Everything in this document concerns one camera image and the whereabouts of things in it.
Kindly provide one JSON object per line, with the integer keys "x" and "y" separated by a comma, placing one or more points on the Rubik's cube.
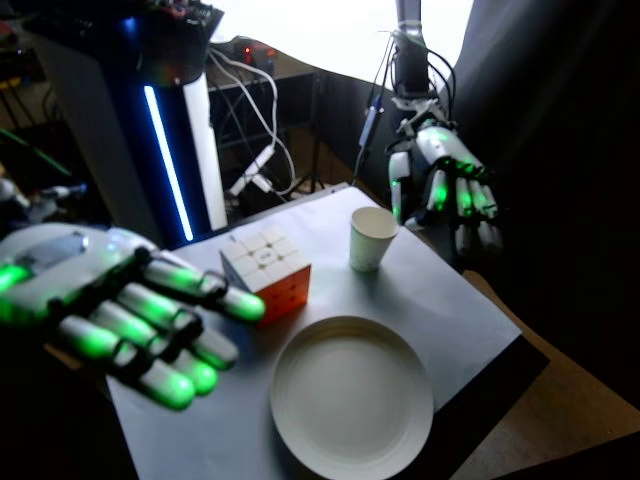
{"x": 270, "y": 270}

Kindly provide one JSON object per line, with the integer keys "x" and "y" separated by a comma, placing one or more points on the white paper cup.
{"x": 370, "y": 245}

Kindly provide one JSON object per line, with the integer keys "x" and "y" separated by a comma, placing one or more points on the white paper plate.
{"x": 350, "y": 400}

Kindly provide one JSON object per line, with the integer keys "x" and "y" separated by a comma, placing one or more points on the black column with blue light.
{"x": 125, "y": 125}

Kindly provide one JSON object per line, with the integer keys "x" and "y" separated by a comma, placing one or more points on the white power strip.
{"x": 252, "y": 170}

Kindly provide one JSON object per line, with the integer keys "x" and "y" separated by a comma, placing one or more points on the white paper sheet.
{"x": 450, "y": 310}
{"x": 225, "y": 430}

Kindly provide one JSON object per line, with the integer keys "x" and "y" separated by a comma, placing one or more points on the black tripod stand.
{"x": 316, "y": 150}

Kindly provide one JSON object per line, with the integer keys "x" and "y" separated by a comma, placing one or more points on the black device with red light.
{"x": 255, "y": 55}

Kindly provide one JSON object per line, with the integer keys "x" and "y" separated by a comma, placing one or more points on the black base board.
{"x": 490, "y": 400}

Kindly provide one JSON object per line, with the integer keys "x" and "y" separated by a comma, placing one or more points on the black curtain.
{"x": 575, "y": 150}

